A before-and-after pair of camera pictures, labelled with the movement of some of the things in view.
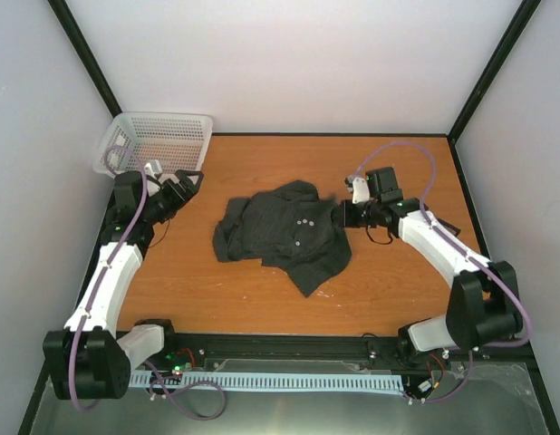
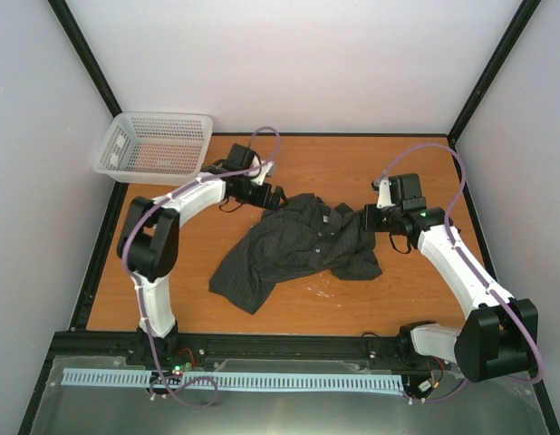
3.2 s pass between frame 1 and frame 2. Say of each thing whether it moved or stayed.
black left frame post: stayed
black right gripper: moved
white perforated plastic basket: stayed
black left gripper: moved
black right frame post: stayed
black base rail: stayed
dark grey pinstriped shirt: moved
